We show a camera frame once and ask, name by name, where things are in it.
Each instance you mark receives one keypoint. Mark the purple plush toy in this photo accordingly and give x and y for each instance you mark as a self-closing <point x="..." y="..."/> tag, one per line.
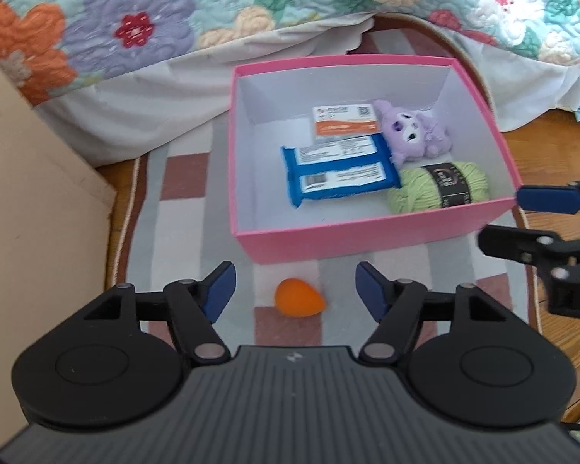
<point x="406" y="130"/>

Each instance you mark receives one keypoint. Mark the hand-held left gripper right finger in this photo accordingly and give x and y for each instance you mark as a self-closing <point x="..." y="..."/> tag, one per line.
<point x="370" y="292"/>

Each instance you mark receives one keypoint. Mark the orange egg-shaped sponge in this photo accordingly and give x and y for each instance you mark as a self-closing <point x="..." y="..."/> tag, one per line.
<point x="297" y="299"/>

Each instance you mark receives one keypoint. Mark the white bed skirt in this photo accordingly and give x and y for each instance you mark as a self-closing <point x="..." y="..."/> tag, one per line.
<point x="150" y="106"/>

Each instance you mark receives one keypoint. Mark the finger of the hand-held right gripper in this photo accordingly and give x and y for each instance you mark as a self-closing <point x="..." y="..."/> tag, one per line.
<point x="546" y="198"/>
<point x="507" y="240"/>

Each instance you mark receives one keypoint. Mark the green yarn ball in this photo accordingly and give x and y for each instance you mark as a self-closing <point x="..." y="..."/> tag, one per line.
<point x="415" y="193"/>

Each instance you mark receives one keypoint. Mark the checked oval rug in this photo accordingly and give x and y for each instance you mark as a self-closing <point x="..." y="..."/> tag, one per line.
<point x="183" y="232"/>

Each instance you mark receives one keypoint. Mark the pink cardboard box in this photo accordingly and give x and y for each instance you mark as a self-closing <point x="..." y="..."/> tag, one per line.
<point x="367" y="241"/>

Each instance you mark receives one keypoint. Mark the floral quilt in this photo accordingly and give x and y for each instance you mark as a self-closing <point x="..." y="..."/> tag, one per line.
<point x="174" y="9"/>

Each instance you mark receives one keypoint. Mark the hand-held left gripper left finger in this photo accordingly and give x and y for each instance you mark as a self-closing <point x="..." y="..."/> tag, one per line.
<point x="220" y="295"/>

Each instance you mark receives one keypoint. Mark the orange white tissue packet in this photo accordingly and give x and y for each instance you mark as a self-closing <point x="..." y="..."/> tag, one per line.
<point x="343" y="128"/>

